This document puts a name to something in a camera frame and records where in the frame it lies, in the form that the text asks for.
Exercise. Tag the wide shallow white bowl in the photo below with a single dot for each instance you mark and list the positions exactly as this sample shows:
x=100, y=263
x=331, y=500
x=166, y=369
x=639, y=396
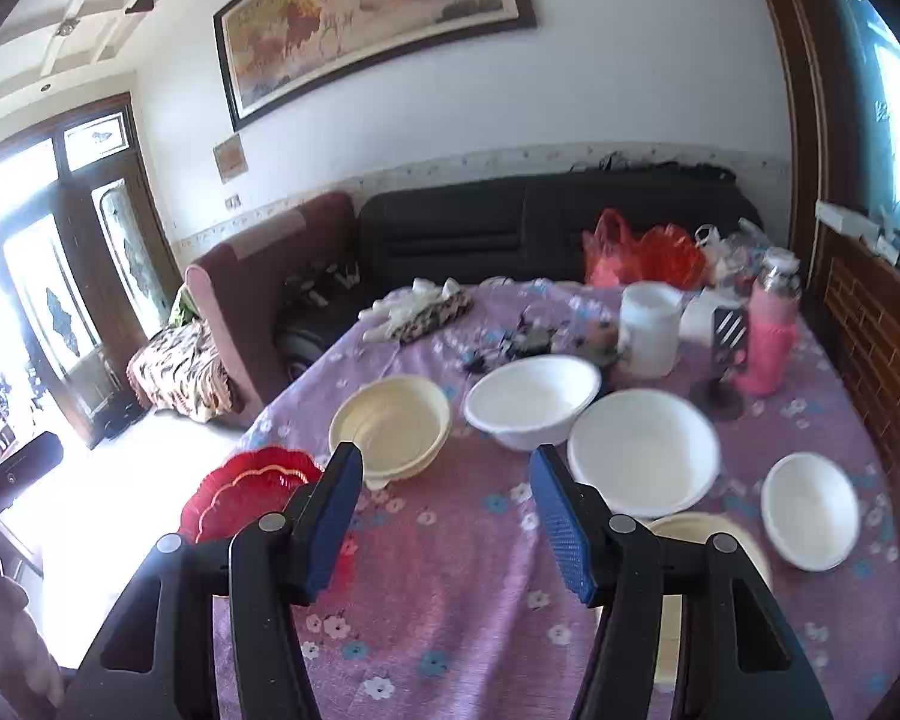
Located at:
x=641, y=450

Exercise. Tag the clear plastic bag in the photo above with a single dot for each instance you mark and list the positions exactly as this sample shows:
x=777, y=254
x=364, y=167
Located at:
x=735, y=251

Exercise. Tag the white plastic jar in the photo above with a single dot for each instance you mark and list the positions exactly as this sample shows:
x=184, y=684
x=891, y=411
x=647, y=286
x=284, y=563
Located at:
x=649, y=330

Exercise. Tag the wooden window frame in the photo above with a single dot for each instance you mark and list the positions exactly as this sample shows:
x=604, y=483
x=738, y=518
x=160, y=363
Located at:
x=791, y=90

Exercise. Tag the red plastic bag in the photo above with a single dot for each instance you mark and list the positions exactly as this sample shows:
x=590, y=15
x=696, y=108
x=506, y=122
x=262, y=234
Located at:
x=645, y=255

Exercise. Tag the long white box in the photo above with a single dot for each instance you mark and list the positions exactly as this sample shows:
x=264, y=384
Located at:
x=844, y=219

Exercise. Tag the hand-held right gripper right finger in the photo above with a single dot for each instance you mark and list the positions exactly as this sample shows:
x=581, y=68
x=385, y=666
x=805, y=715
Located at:
x=562, y=525

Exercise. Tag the red gold-rimmed plate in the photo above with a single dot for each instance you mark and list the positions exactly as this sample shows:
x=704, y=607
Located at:
x=247, y=502

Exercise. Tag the cream bowl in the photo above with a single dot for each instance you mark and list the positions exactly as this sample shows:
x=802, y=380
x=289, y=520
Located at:
x=390, y=420
x=682, y=525

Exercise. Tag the white gloves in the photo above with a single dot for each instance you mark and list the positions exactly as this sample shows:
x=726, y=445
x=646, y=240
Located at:
x=405, y=304

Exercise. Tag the framed horse painting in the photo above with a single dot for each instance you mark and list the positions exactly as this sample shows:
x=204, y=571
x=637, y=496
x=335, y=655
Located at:
x=360, y=15

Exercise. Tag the brown armchair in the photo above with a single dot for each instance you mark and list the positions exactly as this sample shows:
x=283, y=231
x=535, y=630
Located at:
x=270, y=277

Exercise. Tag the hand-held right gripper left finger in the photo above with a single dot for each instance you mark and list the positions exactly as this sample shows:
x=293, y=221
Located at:
x=330, y=525

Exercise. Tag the stack of red gold plates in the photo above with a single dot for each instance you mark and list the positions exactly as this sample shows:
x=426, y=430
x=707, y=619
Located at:
x=266, y=457

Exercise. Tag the wooden glass door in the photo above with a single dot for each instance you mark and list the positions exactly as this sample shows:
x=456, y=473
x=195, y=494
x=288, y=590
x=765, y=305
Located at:
x=82, y=255

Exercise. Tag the small white bowl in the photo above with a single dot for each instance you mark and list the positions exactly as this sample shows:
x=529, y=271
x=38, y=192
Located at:
x=810, y=510

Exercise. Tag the green cloth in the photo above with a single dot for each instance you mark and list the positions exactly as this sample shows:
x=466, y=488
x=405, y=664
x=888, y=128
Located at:
x=184, y=307

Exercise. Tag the window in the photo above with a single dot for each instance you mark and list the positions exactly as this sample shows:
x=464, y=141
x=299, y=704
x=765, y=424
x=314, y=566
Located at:
x=885, y=90

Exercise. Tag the leopard print cloth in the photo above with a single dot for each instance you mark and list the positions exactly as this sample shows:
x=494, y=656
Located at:
x=435, y=315

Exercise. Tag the black phone stand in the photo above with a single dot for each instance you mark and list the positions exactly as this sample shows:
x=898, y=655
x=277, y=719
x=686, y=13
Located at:
x=729, y=337

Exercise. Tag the zebra patterned blanket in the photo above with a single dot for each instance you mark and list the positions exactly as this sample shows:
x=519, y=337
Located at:
x=176, y=371

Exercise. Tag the dark striped bundle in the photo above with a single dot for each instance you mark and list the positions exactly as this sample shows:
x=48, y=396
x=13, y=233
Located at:
x=319, y=285

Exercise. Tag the person's left forearm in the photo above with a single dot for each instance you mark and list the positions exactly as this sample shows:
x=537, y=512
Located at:
x=0, y=630

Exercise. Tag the large deep white bowl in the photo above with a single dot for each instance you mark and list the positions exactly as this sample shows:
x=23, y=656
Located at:
x=529, y=397

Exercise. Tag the small wall plaque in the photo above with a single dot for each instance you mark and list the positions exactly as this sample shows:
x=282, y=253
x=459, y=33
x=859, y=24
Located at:
x=230, y=159

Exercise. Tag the pink thermos bottle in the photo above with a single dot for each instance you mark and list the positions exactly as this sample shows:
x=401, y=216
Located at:
x=769, y=337

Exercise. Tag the black sofa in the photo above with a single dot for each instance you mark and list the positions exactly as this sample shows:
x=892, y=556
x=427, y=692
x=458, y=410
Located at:
x=457, y=232

